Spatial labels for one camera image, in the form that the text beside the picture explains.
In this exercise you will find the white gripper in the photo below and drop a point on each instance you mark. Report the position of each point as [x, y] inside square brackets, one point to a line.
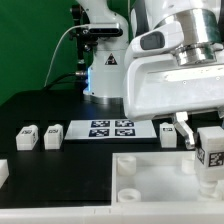
[156, 86]

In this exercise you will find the white square tabletop part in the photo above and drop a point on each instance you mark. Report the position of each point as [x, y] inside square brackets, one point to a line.
[157, 177]

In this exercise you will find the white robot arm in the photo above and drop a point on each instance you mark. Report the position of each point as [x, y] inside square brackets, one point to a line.
[202, 22]

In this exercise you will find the white sheet with markers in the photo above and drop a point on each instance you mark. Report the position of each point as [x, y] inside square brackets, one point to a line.
[109, 129]

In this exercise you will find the white block left edge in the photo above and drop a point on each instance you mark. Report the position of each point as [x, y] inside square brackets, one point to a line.
[4, 172]

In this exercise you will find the white front rail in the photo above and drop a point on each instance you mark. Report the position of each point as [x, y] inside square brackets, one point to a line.
[146, 213]

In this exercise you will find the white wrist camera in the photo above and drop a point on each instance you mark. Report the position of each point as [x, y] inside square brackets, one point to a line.
[158, 41]

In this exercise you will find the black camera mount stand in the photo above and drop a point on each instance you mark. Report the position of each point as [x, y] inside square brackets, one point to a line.
[85, 44]

